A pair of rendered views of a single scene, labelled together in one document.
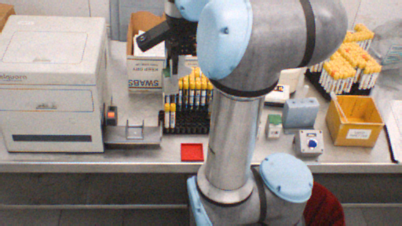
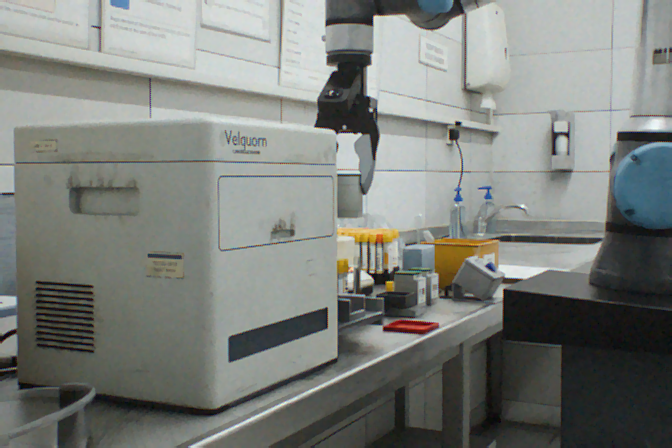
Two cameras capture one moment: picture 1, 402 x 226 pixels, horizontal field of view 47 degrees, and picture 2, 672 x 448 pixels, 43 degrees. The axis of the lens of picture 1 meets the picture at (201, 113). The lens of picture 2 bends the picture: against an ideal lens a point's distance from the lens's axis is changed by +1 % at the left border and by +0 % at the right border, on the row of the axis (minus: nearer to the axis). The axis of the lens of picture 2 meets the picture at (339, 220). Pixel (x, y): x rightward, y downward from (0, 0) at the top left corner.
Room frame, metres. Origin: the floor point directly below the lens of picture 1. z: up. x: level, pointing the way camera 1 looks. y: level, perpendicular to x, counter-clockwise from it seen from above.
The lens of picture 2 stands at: (0.35, 1.18, 1.11)
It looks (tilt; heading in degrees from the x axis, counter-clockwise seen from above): 3 degrees down; 303
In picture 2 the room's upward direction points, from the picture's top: straight up
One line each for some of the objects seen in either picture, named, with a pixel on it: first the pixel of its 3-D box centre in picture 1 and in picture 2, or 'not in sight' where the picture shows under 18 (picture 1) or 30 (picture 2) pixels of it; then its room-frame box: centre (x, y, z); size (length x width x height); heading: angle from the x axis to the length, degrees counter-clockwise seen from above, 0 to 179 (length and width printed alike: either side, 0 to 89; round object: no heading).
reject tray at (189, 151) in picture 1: (191, 151); (411, 326); (0.97, 0.02, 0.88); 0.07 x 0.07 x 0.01; 6
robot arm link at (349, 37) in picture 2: (179, 5); (347, 43); (1.05, 0.08, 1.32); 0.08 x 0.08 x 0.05
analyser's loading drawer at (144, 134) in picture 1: (127, 132); (332, 316); (0.99, 0.21, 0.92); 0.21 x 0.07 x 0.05; 96
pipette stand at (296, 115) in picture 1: (299, 114); (418, 271); (1.13, -0.31, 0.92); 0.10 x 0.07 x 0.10; 103
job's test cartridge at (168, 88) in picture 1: (169, 81); (346, 196); (1.04, 0.10, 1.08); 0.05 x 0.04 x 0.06; 19
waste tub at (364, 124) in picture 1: (352, 121); (460, 264); (1.12, -0.48, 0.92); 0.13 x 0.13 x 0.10; 4
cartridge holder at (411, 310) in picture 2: not in sight; (395, 303); (1.06, -0.10, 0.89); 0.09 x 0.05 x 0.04; 8
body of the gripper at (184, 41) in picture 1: (181, 32); (350, 96); (1.05, 0.07, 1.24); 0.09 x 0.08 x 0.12; 109
